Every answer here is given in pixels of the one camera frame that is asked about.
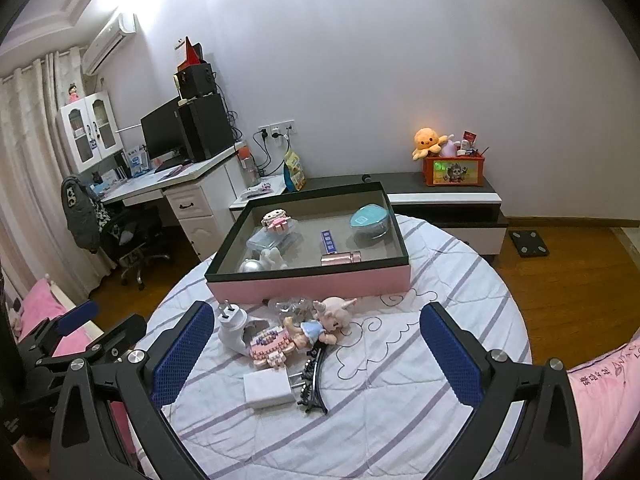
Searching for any blue rectangular small box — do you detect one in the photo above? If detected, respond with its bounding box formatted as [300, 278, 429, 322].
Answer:
[321, 230, 337, 256]

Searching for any pig doll blue dress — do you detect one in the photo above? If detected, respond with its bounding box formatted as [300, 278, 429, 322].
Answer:
[283, 297, 357, 350]

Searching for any black office chair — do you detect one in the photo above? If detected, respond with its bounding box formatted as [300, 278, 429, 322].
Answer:
[61, 174, 170, 290]

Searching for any white desk with drawers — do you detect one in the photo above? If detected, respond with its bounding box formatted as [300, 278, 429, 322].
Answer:
[103, 141, 246, 260]

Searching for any clear plastic case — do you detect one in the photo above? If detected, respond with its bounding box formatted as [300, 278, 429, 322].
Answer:
[246, 228, 302, 252]

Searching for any white square charger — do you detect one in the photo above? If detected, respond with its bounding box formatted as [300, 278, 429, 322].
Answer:
[243, 367, 295, 410]

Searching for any white glass-door cabinet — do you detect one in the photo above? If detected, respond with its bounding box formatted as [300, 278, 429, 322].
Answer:
[58, 91, 124, 174]

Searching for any pink blanket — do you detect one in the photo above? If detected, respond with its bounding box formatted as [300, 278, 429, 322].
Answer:
[567, 332, 639, 479]

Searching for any pink black storage box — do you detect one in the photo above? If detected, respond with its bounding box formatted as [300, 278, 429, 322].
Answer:
[205, 182, 410, 304]

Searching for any teal lidded round container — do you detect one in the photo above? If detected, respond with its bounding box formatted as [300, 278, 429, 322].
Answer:
[349, 204, 390, 240]

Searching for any pink pillow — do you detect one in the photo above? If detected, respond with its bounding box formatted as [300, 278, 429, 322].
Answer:
[18, 278, 91, 356]

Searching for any wall power strip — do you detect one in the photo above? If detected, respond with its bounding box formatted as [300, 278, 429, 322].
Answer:
[257, 119, 296, 140]

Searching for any black floor scale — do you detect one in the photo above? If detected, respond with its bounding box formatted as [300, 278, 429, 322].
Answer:
[509, 230, 549, 258]

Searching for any pink brick block toy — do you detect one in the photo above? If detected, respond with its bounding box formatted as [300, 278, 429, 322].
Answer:
[250, 326, 296, 368]

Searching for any white air conditioner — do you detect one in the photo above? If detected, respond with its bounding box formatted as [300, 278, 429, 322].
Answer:
[81, 12, 137, 76]

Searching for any rose gold metal jar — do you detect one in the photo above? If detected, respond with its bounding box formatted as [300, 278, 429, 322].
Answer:
[320, 252, 362, 266]

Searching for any white plug adapter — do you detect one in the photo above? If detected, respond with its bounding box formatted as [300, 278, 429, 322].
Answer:
[216, 301, 269, 356]

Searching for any beige curtain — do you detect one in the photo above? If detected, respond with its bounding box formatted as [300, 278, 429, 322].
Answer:
[1, 47, 111, 301]

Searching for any black white low cabinet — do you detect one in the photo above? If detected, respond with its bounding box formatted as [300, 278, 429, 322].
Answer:
[304, 172, 508, 261]

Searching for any red picture storage box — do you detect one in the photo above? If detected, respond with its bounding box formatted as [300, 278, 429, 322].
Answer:
[422, 156, 485, 186]

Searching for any black computer monitor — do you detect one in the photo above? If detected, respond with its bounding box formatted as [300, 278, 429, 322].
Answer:
[140, 98, 186, 159]

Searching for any clear glass jar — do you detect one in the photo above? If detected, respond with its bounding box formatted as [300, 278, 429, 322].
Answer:
[267, 297, 314, 320]

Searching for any black hair clip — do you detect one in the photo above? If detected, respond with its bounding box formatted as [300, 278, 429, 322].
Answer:
[297, 341, 328, 415]

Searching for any pink white brick figure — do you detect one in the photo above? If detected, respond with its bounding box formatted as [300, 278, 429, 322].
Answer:
[262, 208, 292, 233]

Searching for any yellow snack bag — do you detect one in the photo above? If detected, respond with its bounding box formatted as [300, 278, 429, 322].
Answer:
[283, 150, 307, 193]

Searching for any black speaker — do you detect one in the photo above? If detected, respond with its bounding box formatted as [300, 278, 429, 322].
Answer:
[176, 63, 217, 100]

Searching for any orange lid bottle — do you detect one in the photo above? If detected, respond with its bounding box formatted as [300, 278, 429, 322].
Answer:
[238, 145, 260, 188]

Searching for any black computer tower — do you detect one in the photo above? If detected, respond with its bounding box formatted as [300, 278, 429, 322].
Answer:
[178, 93, 234, 162]

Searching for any orange octopus plush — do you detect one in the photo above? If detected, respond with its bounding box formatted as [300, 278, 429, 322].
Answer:
[412, 127, 448, 160]

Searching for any white striped round bedspread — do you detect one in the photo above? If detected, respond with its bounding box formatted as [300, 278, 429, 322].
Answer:
[164, 216, 532, 479]

